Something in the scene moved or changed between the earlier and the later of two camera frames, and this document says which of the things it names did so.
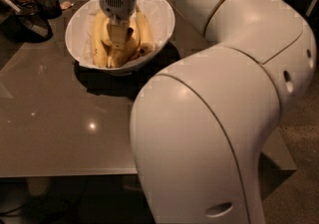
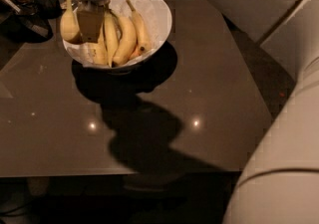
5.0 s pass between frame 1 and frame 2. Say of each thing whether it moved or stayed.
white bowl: stayed
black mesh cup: stayed
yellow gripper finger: moved
